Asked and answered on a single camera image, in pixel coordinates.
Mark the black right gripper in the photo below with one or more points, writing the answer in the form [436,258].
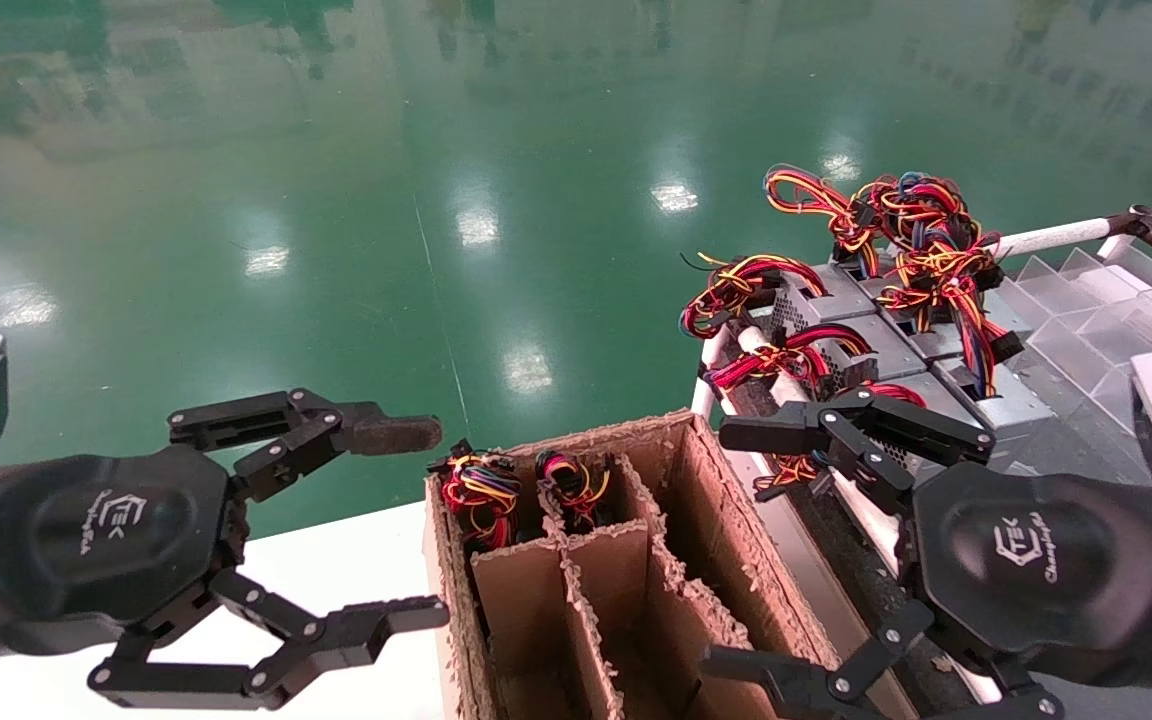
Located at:
[1036,560]

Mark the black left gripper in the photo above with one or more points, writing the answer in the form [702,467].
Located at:
[86,540]

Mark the brown cardboard divider box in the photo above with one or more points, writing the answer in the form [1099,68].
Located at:
[736,540]

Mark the short white cart leg pipe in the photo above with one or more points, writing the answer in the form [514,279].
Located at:
[704,395]

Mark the clear acrylic divider tray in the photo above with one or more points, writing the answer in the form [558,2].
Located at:
[1086,320]

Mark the black pipe joint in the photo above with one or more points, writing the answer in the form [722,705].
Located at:
[1141,225]

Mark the long white cart rail pipe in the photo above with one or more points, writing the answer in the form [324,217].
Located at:
[871,520]

